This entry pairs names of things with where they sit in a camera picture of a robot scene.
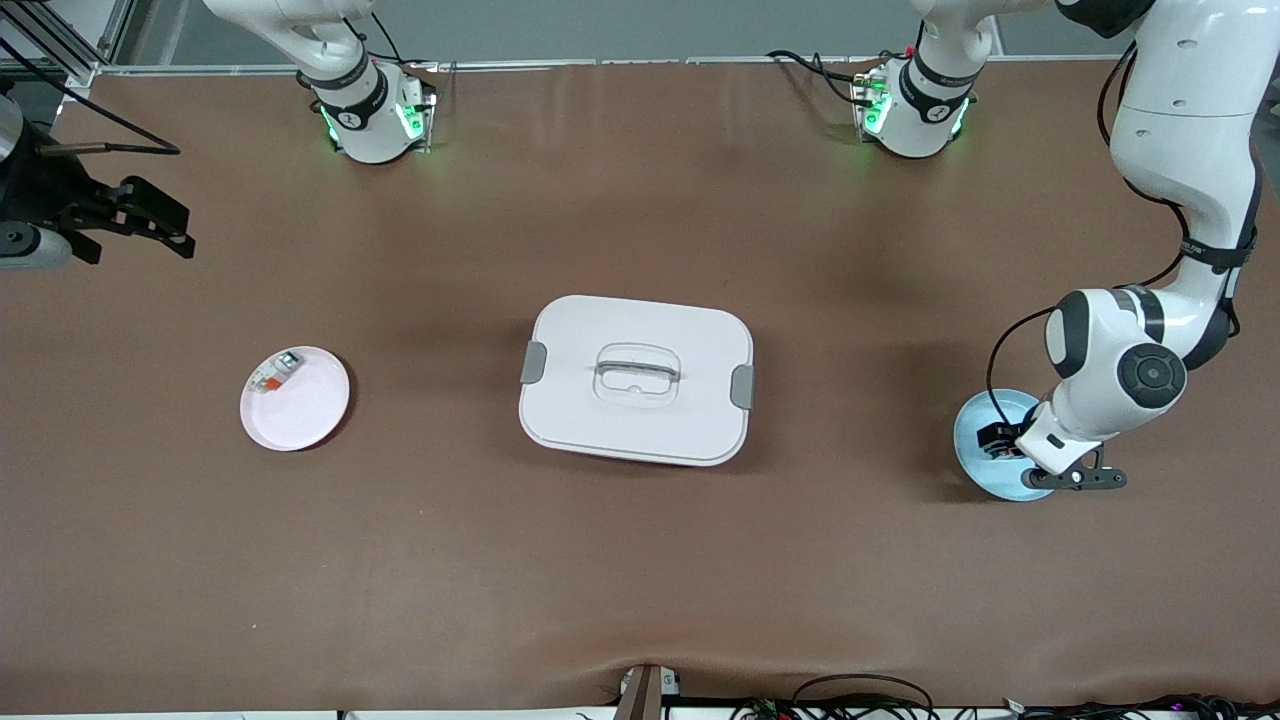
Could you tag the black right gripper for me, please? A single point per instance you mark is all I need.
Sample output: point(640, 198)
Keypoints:
point(38, 188)

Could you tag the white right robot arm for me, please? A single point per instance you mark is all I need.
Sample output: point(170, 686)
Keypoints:
point(370, 130)

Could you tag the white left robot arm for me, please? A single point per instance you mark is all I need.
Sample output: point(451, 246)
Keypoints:
point(1180, 130)

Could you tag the light blue round plate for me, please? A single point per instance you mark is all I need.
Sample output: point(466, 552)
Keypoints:
point(975, 465)

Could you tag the white connector orange lever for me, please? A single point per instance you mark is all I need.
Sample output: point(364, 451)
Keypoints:
point(275, 373)

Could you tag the pink round plate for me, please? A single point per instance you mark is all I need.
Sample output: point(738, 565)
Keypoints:
point(300, 415)

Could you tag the white lidded box grey latches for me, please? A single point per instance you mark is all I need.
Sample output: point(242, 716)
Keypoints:
point(640, 420)

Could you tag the brown table mat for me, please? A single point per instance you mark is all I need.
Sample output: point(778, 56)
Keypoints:
point(640, 580)

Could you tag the aluminium frame profile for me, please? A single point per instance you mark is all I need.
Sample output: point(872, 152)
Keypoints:
point(115, 35)

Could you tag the brown camera mount bracket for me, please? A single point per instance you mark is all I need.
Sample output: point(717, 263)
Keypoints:
point(645, 695)

